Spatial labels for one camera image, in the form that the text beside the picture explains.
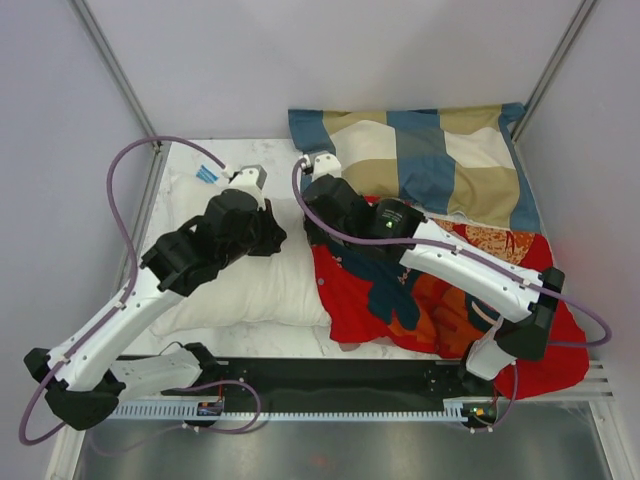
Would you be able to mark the blue beige checkered pillow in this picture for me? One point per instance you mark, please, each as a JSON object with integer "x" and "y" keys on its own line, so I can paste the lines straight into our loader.
{"x": 450, "y": 161}

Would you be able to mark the aluminium frame post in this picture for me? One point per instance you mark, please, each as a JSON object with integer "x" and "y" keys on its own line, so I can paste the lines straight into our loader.
{"x": 101, "y": 44}
{"x": 564, "y": 47}

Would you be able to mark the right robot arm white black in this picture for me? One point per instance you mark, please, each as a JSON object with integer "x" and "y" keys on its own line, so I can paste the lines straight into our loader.
{"x": 390, "y": 230}

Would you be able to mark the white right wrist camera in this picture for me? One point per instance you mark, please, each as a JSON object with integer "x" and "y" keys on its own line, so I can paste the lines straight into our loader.
{"x": 317, "y": 165}

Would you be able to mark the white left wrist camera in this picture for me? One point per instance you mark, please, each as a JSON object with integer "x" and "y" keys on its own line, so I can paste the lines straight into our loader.
{"x": 249, "y": 179}

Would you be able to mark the aluminium front rail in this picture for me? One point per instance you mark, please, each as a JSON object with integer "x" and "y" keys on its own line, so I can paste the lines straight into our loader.
{"x": 596, "y": 380}

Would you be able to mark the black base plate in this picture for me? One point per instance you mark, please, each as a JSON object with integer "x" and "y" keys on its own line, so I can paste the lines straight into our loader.
{"x": 343, "y": 384}

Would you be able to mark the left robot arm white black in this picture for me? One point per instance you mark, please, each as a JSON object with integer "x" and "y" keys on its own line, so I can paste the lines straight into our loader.
{"x": 85, "y": 381}

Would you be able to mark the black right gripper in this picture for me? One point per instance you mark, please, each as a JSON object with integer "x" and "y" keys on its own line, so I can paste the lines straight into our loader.
{"x": 314, "y": 236}

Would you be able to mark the red patterned pillowcase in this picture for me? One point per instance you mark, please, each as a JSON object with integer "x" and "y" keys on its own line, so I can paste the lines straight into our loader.
{"x": 369, "y": 300}

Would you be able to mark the left aluminium frame post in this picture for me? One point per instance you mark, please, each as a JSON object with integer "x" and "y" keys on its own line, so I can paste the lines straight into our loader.
{"x": 101, "y": 44}

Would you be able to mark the white pillow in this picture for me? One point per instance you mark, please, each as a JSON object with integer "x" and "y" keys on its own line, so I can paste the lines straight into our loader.
{"x": 281, "y": 288}

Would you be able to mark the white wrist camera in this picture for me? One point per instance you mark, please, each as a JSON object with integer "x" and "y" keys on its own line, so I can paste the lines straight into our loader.
{"x": 317, "y": 165}
{"x": 249, "y": 179}

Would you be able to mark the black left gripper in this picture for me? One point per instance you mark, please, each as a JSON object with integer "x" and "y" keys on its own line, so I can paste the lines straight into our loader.
{"x": 275, "y": 234}

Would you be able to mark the white slotted cable duct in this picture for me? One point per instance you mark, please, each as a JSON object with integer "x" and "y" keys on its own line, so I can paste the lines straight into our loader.
{"x": 202, "y": 410}

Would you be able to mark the right aluminium frame post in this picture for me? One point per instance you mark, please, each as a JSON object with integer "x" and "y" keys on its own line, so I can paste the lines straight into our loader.
{"x": 564, "y": 47}

